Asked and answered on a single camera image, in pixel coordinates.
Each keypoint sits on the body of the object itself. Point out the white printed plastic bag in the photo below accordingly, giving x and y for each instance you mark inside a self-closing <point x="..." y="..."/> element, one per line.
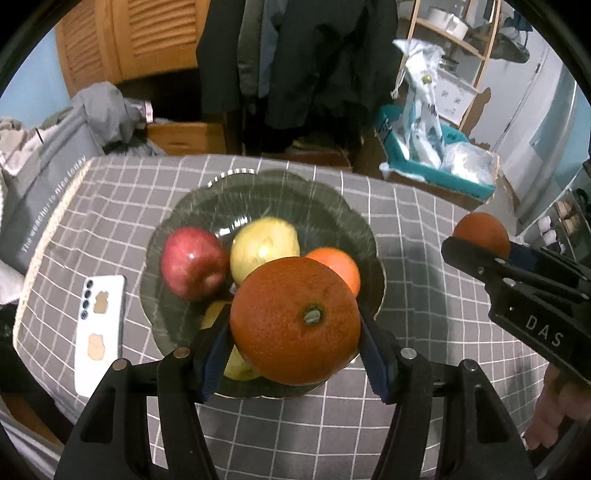
<point x="422" y="110"/>

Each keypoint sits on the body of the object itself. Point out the white pot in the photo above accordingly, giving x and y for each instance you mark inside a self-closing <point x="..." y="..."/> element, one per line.
<point x="445" y="21"/>

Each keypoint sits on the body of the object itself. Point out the person's right hand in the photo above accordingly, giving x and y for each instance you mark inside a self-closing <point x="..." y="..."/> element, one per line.
<point x="549" y="406"/>

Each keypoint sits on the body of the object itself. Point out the wooden louvred cabinet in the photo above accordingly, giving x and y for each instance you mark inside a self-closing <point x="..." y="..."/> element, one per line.
<point x="138" y="41"/>

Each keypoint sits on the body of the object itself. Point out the black hanging coat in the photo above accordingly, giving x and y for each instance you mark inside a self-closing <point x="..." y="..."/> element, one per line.
<point x="323" y="55"/>

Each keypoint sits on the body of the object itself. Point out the yellow pear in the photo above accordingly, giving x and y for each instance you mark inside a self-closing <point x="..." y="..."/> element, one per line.
<point x="240" y="370"/>
<point x="263" y="244"/>

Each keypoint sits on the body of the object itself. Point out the large dark orange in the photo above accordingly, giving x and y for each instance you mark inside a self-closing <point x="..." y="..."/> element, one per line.
<point x="295" y="323"/>

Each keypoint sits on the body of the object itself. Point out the small dark orange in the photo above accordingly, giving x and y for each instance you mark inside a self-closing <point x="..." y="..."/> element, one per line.
<point x="482" y="233"/>

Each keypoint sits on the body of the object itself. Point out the white smartphone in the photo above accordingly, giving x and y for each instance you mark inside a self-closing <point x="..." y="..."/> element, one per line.
<point x="113" y="323"/>

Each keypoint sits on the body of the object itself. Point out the white carton box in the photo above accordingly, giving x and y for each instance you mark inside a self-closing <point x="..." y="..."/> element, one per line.
<point x="455" y="99"/>

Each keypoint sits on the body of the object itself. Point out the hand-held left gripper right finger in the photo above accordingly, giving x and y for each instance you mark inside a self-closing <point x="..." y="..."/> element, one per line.
<point x="375" y="357"/>

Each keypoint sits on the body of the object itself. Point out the grey checked tablecloth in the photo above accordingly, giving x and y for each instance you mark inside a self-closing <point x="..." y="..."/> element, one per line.
<point x="415" y="221"/>

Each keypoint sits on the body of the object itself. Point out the teal box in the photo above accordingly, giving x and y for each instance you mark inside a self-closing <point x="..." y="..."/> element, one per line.
<point x="397" y="152"/>

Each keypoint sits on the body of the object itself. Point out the grey jacket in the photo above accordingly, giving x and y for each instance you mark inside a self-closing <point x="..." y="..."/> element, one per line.
<point x="108" y="110"/>

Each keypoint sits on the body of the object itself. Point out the wooden box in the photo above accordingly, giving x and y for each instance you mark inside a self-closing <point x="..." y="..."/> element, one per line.
<point x="184" y="136"/>

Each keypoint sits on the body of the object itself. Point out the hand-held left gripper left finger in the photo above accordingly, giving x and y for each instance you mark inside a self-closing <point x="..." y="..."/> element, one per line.
<point x="214" y="355"/>

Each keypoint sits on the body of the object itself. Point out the grey hanging coat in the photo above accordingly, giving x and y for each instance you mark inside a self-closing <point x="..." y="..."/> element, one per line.
<point x="256" y="46"/>

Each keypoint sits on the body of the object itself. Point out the white refrigerator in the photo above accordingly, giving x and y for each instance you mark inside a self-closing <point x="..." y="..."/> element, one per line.
<point x="521" y="129"/>

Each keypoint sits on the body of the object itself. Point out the white cloth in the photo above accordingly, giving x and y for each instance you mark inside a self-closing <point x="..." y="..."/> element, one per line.
<point x="14" y="138"/>

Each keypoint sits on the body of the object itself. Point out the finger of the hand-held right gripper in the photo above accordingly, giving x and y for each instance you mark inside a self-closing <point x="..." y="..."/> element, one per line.
<point x="540" y="263"/>
<point x="475" y="263"/>

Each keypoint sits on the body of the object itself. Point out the grey printed tote bag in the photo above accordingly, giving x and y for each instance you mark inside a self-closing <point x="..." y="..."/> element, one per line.
<point x="41" y="184"/>

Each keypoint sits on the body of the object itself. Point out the bright orange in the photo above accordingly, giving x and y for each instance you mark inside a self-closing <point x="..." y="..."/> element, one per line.
<point x="339" y="267"/>

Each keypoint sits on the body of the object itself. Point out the red apple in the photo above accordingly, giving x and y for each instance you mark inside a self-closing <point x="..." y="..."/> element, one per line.
<point x="194" y="265"/>

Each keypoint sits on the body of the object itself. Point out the clear plastic bag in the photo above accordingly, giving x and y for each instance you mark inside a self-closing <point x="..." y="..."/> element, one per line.
<point x="468" y="164"/>

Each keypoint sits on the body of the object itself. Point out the dark glass plate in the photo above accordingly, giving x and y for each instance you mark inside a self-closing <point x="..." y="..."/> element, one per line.
<point x="286" y="198"/>

